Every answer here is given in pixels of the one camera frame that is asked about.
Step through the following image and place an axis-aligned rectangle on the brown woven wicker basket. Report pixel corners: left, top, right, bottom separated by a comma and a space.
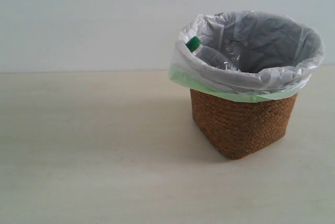
190, 89, 297, 160

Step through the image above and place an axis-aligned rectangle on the red label clear bottle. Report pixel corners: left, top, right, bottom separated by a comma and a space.
227, 38, 241, 61

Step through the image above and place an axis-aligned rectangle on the translucent white bin liner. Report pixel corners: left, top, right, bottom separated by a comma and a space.
169, 11, 325, 103

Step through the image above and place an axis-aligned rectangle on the green label clear bottle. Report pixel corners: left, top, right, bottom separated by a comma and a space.
186, 36, 238, 71

